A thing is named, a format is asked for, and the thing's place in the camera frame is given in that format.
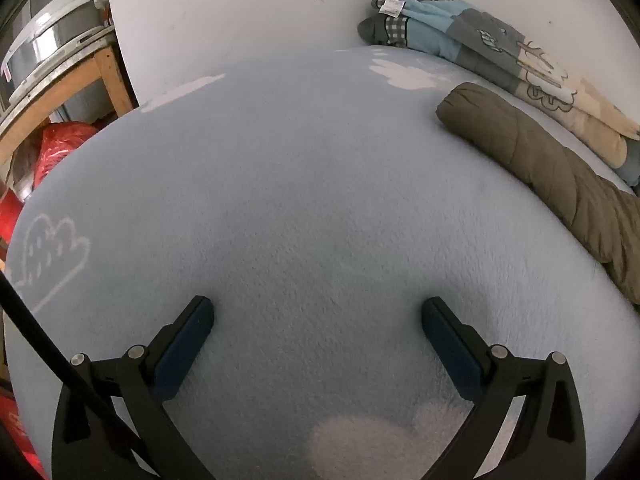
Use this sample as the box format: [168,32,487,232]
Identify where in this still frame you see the steel round tray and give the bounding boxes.
[0,27,118,131]

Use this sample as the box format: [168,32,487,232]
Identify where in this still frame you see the steel pot with white rim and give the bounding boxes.
[0,0,111,83]

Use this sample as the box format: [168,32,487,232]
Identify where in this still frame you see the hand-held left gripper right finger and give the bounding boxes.
[421,296,587,480]

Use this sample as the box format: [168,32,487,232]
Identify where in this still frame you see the patchwork print quilt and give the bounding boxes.
[357,0,640,186]

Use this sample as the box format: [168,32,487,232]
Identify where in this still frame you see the olive padded jacket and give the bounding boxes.
[436,82,640,306]

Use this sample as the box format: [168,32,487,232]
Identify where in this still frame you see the light blue cloud-print blanket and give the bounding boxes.
[2,45,640,480]

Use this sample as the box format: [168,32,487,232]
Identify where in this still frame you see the wooden stool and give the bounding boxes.
[0,42,138,171]

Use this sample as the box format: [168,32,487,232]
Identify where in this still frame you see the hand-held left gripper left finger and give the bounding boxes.
[51,295,216,480]

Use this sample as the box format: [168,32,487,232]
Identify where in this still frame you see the black cable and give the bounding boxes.
[0,275,163,480]

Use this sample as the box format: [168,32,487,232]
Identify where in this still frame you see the red plastic bag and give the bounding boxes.
[0,121,99,246]
[0,394,47,477]

